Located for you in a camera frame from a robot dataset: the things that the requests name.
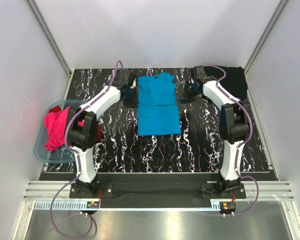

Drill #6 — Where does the blue t shirt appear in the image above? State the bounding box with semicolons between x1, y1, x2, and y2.
137;72;181;136

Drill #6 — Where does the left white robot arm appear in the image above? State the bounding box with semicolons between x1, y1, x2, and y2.
64;70;138;198

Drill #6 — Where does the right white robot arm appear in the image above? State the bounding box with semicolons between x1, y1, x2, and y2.
179;78;253;195

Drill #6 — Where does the folded black t shirt stack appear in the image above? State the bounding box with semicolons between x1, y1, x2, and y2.
204;66;248;100

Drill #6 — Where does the dark red t shirt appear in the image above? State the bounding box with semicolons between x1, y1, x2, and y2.
64;106;102;150

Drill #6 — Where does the pink t shirt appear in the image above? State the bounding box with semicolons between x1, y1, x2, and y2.
43;105;69;152

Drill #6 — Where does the clear blue plastic basket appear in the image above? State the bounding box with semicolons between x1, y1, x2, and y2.
34;99;85;164

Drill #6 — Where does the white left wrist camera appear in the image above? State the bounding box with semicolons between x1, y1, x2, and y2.
130;77;138;89

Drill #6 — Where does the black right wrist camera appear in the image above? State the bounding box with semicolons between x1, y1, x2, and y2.
191;65;208;80

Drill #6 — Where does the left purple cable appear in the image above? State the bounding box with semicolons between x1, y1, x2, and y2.
49;59;125;238

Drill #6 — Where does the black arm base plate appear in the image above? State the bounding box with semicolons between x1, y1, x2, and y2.
69;172;246;200

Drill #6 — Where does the aluminium rail frame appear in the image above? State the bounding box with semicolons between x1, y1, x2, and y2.
23;181;294;212

